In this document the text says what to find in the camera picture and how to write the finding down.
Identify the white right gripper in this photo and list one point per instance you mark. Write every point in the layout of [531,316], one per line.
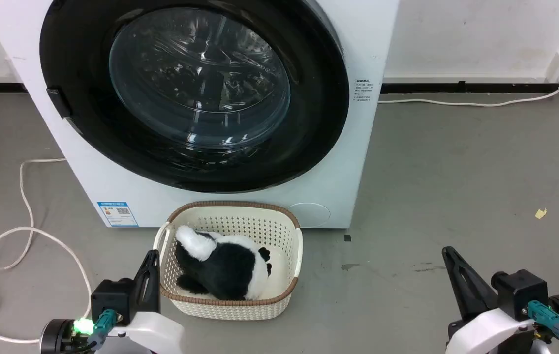
[486,332]

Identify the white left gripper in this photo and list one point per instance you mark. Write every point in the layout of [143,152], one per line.
[154,332]

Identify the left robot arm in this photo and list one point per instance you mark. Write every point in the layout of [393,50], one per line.
[58,337]

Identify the white washing machine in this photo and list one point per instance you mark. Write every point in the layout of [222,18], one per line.
[353,167]

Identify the black round glass door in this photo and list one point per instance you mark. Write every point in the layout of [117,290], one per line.
[309,123]

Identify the black white panda plush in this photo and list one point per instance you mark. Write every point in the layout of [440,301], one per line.
[225,268]

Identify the blue energy label sticker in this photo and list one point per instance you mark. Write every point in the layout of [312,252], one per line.
[118,214]

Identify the yellow paper scrap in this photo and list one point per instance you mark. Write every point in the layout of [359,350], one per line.
[541,213]

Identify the cream woven laundry basket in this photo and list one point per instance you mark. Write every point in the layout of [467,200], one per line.
[282,236]

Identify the white warning text sticker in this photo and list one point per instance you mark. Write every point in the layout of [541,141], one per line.
[364,90]

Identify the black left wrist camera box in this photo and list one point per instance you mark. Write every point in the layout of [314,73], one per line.
[112,297]

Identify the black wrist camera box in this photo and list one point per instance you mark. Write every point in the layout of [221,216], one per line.
[520,292]
[112,297]

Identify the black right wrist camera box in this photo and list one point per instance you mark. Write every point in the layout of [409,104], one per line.
[520,292]

